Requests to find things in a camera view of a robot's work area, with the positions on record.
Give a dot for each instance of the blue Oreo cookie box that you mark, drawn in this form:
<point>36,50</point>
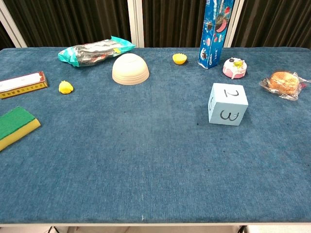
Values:
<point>213,34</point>

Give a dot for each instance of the blue table cloth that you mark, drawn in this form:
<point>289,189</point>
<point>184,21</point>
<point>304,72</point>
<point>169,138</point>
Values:
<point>145,145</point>

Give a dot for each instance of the pink toy cake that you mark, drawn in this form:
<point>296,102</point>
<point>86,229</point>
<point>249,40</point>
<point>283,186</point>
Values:
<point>235,68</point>

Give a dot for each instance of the white partition frame post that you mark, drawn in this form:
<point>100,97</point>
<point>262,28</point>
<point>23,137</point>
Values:
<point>135,23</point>
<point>12,26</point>
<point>234,29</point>

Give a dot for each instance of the yellow toy chick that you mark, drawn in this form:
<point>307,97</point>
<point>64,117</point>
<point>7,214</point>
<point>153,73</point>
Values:
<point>65,87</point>

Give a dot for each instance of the yellow toy far centre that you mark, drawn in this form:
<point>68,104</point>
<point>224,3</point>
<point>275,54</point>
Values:
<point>179,59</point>

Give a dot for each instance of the teal snack bag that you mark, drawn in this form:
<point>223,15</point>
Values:
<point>94,52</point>

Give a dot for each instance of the green and yellow sponge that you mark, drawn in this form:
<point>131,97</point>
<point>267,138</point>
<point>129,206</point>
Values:
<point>14,125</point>

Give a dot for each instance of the light blue numbered foam cube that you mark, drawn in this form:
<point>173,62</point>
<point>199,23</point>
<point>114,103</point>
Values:
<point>227,105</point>

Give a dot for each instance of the overturned beige bowl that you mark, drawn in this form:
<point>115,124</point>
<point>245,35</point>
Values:
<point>130,69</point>

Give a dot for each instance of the bread in clear plastic wrap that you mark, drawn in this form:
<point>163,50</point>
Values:
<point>284,83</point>

